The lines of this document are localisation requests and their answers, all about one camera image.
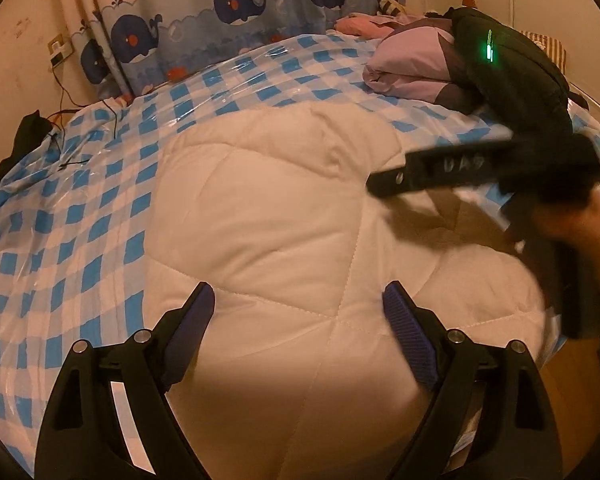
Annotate cream quilted padded jacket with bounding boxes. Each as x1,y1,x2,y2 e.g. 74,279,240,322
144,102,557,479

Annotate pink clothes pile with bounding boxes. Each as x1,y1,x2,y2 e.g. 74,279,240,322
334,13,422,40

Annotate person right hand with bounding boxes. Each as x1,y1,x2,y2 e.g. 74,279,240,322
533,190,600,283

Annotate pink folded jacket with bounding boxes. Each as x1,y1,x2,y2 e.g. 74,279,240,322
363,18,482,115

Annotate striped yellow black item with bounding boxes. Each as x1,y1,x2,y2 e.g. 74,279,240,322
377,0,408,18

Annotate blue white checkered bed cover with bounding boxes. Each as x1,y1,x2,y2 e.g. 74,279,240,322
0,32,600,476

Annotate blue whale print curtain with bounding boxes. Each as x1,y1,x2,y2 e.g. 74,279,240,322
60,0,378,100

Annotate black clothes by wall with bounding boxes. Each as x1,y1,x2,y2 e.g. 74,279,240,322
0,110,53,183

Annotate black charging cable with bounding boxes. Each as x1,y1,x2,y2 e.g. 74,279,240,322
49,64,131,172

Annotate wall power socket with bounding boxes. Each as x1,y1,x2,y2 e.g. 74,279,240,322
47,34,74,68

